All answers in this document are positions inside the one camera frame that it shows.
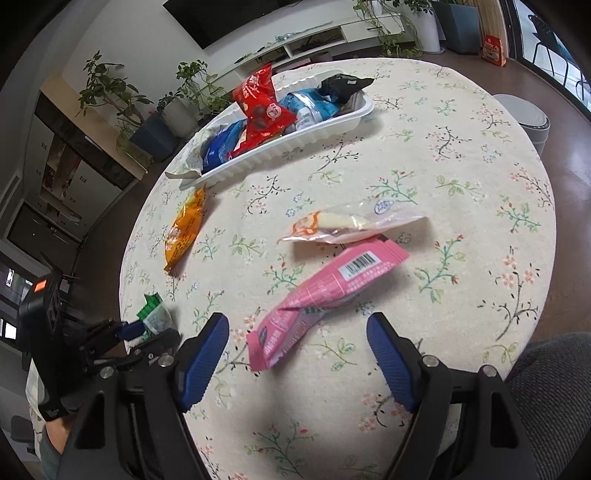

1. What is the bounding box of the white plastic tray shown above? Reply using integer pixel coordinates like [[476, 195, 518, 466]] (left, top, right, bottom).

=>
[[178, 69, 376, 188]]

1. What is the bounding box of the black snack packet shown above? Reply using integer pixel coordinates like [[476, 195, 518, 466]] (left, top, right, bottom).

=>
[[320, 74, 375, 112]]

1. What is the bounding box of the trailing plant in white pot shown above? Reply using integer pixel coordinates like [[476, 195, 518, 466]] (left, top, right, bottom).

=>
[[353, 0, 441, 58]]

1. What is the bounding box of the red bag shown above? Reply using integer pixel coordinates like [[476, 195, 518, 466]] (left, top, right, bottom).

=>
[[480, 34, 508, 66]]

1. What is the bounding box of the white television cabinet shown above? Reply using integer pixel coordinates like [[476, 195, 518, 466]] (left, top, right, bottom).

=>
[[203, 10, 404, 81]]

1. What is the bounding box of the orange snack packet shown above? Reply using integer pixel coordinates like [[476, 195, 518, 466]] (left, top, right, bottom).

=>
[[164, 182, 207, 277]]

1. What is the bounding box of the dark blue snack packet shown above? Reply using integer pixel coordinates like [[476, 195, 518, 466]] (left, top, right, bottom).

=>
[[201, 121, 247, 168]]

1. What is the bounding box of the pink snack packet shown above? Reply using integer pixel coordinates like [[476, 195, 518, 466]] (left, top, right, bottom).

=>
[[246, 234, 411, 372]]

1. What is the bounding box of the person's grey clothing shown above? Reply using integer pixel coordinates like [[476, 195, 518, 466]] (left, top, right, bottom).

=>
[[505, 332, 591, 480]]

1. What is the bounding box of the white clear snack packet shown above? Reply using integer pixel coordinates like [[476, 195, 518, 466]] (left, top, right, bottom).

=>
[[277, 198, 430, 244]]

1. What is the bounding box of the person's left forearm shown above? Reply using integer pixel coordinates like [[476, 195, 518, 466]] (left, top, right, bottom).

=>
[[39, 413, 77, 480]]

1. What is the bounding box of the tall plant in grey-blue pot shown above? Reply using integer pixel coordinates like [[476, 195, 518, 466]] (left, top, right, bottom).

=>
[[76, 51, 178, 160]]

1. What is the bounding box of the pale flat snack packet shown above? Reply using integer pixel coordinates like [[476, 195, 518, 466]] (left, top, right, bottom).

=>
[[165, 152, 204, 180]]

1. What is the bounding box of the dark glass-front cabinet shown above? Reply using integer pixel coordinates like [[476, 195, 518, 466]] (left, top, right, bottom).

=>
[[4, 88, 148, 245]]

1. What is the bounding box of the light blue snack packet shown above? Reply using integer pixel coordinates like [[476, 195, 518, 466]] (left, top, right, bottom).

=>
[[277, 88, 342, 134]]

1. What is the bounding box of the white waste bin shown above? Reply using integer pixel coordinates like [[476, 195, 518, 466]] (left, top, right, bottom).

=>
[[492, 93, 552, 158]]

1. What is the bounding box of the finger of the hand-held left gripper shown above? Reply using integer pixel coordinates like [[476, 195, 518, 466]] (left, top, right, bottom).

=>
[[108, 319, 147, 343], [124, 328, 182, 367]]

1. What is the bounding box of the green snack packet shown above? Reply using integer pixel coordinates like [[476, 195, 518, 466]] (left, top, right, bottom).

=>
[[137, 293, 174, 342]]

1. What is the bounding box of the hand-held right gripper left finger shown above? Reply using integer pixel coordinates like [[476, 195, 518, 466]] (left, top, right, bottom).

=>
[[55, 312, 230, 480]]

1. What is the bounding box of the black framed glass door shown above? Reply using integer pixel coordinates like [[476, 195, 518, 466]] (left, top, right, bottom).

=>
[[503, 0, 591, 116]]

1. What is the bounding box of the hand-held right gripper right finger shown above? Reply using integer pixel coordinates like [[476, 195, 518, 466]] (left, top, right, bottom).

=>
[[366, 312, 540, 480]]

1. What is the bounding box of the trailing green plant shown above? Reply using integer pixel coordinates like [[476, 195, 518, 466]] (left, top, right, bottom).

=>
[[178, 60, 236, 121]]

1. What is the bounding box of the black television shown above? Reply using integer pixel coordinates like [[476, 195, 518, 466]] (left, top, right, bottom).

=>
[[164, 0, 315, 49]]

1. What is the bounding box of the black balcony chair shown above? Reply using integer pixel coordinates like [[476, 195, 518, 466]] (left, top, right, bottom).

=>
[[526, 14, 583, 79]]

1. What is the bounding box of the plant in white ribbed pot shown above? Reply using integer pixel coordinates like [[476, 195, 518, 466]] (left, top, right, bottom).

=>
[[157, 90, 200, 139]]

